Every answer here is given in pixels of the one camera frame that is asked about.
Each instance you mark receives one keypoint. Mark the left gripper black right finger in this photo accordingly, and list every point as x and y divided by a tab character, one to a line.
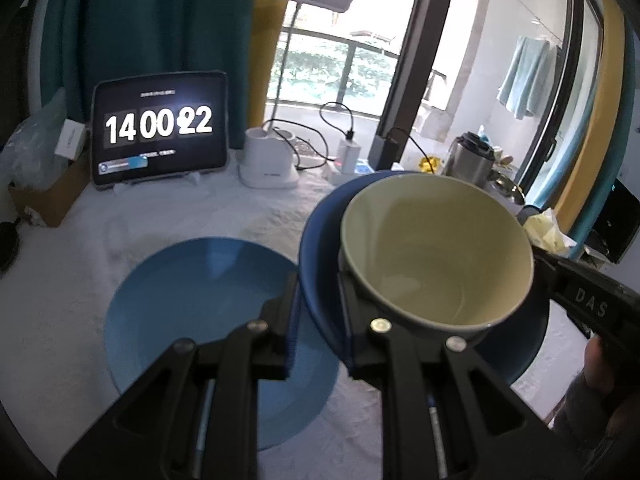
608	308

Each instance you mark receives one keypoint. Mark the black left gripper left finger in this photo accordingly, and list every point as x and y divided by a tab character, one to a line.
193	414

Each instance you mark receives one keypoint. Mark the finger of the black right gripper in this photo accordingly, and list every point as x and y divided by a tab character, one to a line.
446	414

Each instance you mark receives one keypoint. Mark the dark blue bowl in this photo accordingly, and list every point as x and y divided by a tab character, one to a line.
508	348

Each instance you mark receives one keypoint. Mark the light blue plate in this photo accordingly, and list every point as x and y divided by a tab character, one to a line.
203	289

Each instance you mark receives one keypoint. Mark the cream green bowl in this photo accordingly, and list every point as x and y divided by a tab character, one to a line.
439	253

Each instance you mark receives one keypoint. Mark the person's hand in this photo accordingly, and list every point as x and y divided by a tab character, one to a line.
599	418

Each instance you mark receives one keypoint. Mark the yellow tissue pack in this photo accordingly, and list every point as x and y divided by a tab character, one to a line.
544	232

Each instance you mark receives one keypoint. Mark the stainless steel thermos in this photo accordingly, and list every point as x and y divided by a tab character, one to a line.
470	159

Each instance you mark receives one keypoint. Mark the yellow object on sill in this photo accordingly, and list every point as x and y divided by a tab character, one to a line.
430	164

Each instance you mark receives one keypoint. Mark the light blue hanging towel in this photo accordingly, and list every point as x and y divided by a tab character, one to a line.
526	76

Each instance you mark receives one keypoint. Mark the cardboard box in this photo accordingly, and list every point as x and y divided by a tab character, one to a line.
49	208

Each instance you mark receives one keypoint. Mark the white power strip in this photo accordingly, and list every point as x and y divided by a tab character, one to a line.
335	177

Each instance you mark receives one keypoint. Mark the black round pouch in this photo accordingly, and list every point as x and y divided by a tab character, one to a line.
9	244

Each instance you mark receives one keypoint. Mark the black power adapter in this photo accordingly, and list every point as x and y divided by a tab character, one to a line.
383	153

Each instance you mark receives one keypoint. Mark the white phone charger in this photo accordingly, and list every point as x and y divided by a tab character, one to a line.
347	156

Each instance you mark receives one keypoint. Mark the tablet showing clock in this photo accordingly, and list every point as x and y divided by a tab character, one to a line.
155	126

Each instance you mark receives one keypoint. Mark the small white box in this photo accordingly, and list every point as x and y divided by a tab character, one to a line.
72	140

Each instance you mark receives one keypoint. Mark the clear plastic bag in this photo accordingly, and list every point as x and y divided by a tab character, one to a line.
28	159

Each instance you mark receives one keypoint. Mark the teal curtain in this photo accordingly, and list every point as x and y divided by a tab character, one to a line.
89	41

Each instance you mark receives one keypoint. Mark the yellow curtain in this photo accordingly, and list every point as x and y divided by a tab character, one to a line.
268	16

